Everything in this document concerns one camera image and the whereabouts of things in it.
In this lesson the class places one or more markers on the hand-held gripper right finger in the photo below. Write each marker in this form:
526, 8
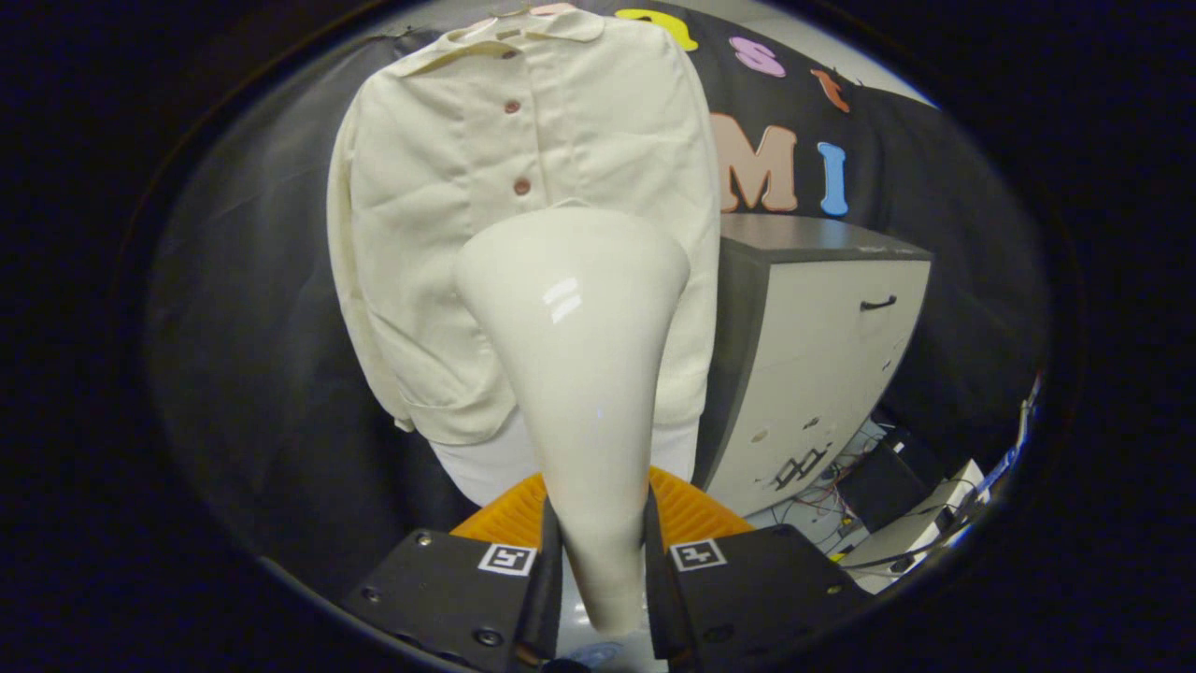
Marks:
761, 594

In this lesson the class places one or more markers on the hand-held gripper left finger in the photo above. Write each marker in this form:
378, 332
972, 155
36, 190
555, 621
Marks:
448, 594

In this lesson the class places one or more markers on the white garment steamer head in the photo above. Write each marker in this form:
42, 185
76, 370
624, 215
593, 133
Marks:
570, 374

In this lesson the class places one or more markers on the cream button-up shirt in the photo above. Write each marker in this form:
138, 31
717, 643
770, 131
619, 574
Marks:
420, 234

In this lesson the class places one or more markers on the white fabric panel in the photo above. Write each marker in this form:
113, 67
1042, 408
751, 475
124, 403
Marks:
486, 463

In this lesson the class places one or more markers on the white equipment case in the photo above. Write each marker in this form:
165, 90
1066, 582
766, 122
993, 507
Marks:
897, 542

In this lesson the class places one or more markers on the black equipment box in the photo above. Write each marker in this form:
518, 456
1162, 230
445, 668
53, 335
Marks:
878, 481

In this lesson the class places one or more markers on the grey-topped cream cabinet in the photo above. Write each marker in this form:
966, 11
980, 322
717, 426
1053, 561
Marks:
804, 374

